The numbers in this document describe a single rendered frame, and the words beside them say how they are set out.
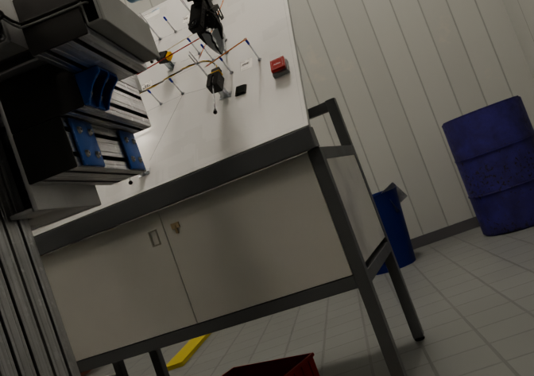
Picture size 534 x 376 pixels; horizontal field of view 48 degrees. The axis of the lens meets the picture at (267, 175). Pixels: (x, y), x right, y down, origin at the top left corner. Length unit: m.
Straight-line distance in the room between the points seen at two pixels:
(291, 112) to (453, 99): 3.13
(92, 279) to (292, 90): 0.95
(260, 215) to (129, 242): 0.48
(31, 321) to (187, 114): 1.21
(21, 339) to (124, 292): 1.14
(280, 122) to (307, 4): 3.19
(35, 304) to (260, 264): 0.97
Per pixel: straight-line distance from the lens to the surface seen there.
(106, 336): 2.23
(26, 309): 1.06
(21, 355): 1.01
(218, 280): 1.97
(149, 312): 2.11
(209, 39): 2.05
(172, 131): 2.10
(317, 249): 1.85
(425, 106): 4.85
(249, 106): 1.97
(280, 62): 1.98
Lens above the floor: 0.67
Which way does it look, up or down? 3 degrees up
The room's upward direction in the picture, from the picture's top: 20 degrees counter-clockwise
